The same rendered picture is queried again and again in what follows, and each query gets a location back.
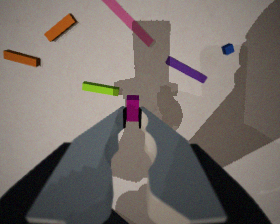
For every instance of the small blue block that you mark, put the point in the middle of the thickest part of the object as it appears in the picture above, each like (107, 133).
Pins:
(227, 49)

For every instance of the dark purple rod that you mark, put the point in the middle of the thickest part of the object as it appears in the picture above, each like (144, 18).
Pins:
(186, 69)

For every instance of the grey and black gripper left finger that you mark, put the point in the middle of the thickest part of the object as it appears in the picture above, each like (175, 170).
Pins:
(73, 184)

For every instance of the pink rod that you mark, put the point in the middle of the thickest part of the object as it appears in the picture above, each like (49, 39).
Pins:
(129, 21)

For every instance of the orange rod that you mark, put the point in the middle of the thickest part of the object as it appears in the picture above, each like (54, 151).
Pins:
(62, 26)
(21, 58)

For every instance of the lime green rod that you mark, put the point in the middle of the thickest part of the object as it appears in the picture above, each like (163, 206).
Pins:
(100, 88)

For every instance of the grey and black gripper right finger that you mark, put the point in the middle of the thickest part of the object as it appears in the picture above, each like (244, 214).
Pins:
(186, 186)

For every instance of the magenta rod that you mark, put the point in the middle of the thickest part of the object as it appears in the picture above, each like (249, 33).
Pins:
(132, 108)

